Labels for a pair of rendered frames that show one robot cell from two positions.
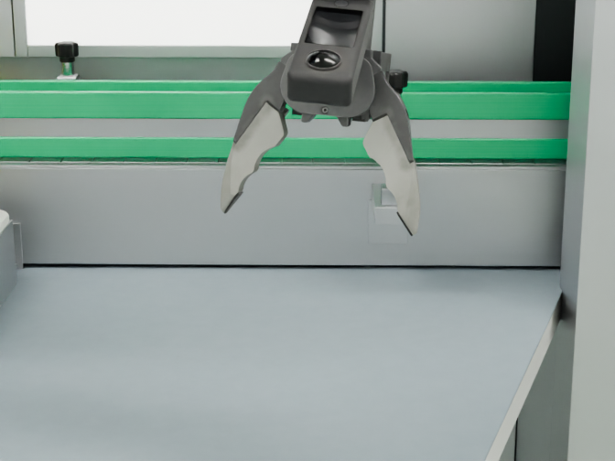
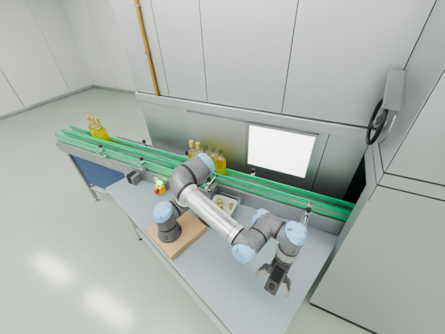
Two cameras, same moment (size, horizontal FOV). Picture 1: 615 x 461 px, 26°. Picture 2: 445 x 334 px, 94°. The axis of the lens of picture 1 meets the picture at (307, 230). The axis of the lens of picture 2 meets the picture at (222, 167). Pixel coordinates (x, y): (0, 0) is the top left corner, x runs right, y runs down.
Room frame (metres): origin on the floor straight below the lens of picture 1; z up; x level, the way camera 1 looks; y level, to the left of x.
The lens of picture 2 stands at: (0.57, -0.01, 1.93)
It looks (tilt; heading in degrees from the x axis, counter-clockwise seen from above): 38 degrees down; 27
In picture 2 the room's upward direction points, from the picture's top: 3 degrees counter-clockwise
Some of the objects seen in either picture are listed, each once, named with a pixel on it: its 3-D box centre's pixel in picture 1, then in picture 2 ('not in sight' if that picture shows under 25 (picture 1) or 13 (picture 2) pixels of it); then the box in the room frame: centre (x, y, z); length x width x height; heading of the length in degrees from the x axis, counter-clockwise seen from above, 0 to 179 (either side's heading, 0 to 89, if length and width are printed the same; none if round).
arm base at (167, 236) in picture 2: not in sight; (168, 227); (1.11, 0.66, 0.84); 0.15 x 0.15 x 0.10
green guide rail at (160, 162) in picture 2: not in sight; (124, 151); (1.57, 1.45, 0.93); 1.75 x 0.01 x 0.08; 89
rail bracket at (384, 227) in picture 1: (392, 165); (305, 218); (1.47, -0.10, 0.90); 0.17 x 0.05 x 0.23; 179
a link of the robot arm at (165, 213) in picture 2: not in sight; (165, 215); (1.12, 0.66, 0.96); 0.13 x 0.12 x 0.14; 164
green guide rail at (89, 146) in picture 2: not in sight; (118, 156); (1.49, 1.45, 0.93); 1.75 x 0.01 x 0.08; 89
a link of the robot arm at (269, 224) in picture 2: not in sight; (265, 225); (1.06, 0.06, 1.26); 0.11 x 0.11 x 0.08; 74
